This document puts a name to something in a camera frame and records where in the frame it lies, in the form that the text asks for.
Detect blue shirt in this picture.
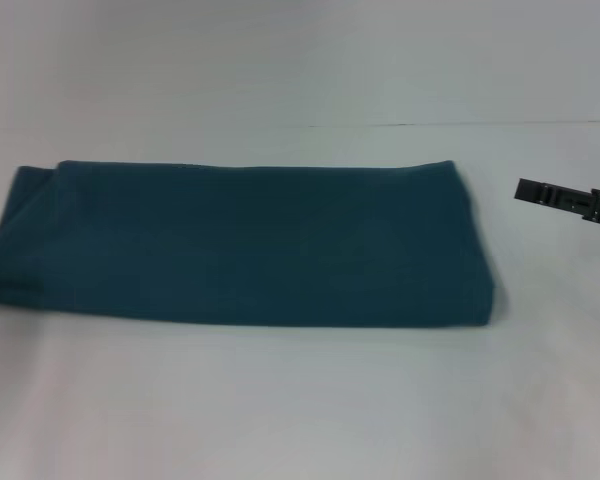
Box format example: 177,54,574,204
0,159,475,329

